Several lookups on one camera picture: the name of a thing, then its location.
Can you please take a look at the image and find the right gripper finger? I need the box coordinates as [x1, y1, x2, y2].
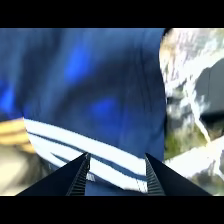
[17, 152, 92, 197]

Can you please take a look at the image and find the blue white-striped garment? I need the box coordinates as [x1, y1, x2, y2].
[0, 27, 168, 197]

